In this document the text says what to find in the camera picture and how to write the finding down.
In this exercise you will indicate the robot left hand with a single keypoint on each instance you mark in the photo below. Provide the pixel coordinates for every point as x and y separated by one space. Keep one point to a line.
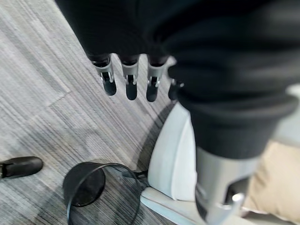
211 58

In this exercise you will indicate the small black trash bin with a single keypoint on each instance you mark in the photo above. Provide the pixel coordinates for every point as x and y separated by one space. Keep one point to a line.
93 185

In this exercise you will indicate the beige cushion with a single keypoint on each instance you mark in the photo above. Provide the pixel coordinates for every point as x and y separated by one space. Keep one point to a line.
274 180

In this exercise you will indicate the robot dark foot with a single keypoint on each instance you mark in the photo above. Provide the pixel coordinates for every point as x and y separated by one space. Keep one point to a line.
18 167

